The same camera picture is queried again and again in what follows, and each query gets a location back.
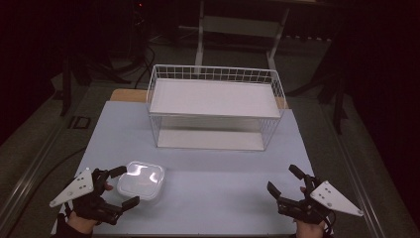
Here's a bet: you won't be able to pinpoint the clear plastic lidded container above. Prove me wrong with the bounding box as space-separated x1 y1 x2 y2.
116 160 166 202

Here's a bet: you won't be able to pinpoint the white wire shelf rack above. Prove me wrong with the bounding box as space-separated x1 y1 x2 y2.
146 63 287 152

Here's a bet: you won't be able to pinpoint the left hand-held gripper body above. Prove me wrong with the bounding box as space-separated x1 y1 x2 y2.
49 167 124 226

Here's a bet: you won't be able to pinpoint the black floor cables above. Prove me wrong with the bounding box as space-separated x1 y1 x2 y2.
112 44 157 90

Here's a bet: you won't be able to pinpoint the grey metal frame stand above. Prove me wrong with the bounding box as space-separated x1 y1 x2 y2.
177 0 292 71

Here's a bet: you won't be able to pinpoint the light blue table mat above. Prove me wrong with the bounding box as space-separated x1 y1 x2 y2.
51 100 315 237

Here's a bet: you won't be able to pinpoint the black cable on floor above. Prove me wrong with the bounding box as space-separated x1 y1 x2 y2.
5 146 87 214

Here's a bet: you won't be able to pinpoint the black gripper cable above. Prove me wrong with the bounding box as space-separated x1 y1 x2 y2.
323 208 337 238

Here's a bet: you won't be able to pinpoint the black floor socket box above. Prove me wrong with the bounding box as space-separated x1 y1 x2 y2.
68 115 92 130

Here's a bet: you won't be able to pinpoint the person's left hand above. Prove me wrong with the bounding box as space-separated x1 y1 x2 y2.
66 210 101 235

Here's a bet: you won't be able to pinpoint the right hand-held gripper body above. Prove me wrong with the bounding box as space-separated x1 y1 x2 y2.
276 176 365 226

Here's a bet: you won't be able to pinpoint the black stand legs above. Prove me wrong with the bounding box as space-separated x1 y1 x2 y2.
286 62 350 136
59 54 133 117

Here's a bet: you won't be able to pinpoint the person's right hand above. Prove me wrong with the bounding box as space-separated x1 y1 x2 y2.
295 219 327 238

